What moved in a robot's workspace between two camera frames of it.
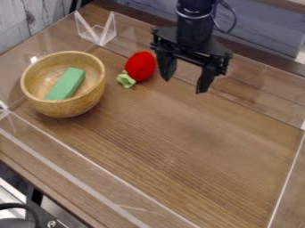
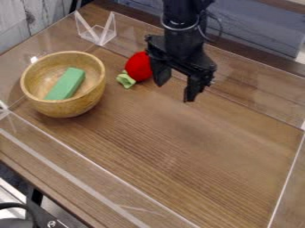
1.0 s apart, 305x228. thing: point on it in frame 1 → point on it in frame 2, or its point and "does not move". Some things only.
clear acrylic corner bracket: [100, 35] does not move
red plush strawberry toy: [140, 67] does not move
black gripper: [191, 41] → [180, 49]
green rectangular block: [68, 84] does not move
